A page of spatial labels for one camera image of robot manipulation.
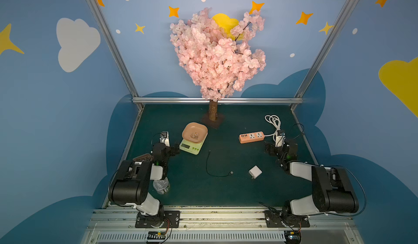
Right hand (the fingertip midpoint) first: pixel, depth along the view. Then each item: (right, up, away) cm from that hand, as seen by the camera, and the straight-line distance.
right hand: (275, 140), depth 95 cm
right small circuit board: (-1, -42, -22) cm, 47 cm away
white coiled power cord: (+7, +12, +16) cm, 21 cm away
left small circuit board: (-64, -41, -22) cm, 79 cm away
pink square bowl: (-48, +4, +7) cm, 49 cm away
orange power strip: (-12, +2, +6) cm, 14 cm away
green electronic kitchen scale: (-48, -5, +2) cm, 49 cm away
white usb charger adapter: (-14, -17, -7) cm, 23 cm away
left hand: (-63, +1, -1) cm, 63 cm away
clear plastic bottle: (-63, -21, -16) cm, 68 cm away
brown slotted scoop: (-76, -9, -2) cm, 77 cm away
